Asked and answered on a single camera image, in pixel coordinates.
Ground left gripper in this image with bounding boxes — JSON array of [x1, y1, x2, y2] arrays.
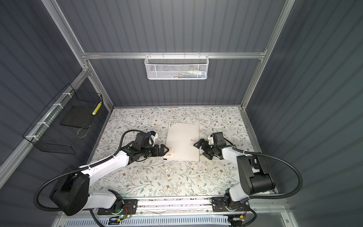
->
[[140, 144, 169, 158]]

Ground black clip folder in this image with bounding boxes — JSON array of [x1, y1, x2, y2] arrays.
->
[[163, 122, 199, 162]]

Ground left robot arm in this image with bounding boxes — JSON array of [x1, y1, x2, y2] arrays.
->
[[50, 131, 169, 216]]

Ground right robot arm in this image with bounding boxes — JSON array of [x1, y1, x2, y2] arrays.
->
[[193, 132, 276, 211]]

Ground floral table mat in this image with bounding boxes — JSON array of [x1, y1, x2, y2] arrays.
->
[[90, 107, 253, 197]]

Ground pens in white basket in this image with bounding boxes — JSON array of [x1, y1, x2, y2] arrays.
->
[[167, 70, 207, 79]]

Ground yellow marker pen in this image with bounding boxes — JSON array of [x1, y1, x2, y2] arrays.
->
[[92, 101, 103, 115]]

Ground black pad in basket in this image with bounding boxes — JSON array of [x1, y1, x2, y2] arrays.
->
[[60, 106, 95, 129]]

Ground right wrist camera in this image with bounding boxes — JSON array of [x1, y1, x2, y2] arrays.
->
[[208, 135, 214, 145]]

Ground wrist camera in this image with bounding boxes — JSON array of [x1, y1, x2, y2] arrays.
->
[[148, 131, 158, 141], [208, 135, 214, 145]]

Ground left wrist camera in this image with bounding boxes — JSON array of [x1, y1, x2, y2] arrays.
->
[[148, 131, 158, 141]]

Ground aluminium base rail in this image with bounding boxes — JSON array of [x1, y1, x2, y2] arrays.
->
[[56, 195, 287, 220]]

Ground white wire mesh basket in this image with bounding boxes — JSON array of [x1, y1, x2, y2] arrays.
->
[[144, 54, 209, 80]]

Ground black wire basket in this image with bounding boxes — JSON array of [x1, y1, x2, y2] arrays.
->
[[23, 86, 103, 155]]

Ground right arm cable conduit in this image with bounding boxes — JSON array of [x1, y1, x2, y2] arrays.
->
[[223, 137, 303, 200]]

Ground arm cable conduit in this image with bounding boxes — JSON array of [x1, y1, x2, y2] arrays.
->
[[33, 129, 145, 212], [223, 137, 303, 200]]

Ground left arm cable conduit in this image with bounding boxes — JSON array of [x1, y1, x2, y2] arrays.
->
[[33, 129, 145, 212]]

